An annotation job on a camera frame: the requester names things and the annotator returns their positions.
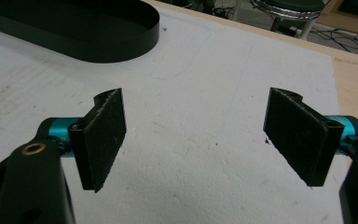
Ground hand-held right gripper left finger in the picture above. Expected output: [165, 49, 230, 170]
[48, 87, 128, 193]

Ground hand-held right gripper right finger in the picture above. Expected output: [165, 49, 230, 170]
[263, 87, 358, 188]

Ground white foam mat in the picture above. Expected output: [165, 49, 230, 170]
[0, 5, 352, 224]

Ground black oval tray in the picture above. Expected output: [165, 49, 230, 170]
[0, 0, 161, 64]

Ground round stool with chrome rim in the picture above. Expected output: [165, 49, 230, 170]
[233, 0, 326, 41]

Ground black floor cables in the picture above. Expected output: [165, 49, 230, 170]
[310, 27, 358, 59]

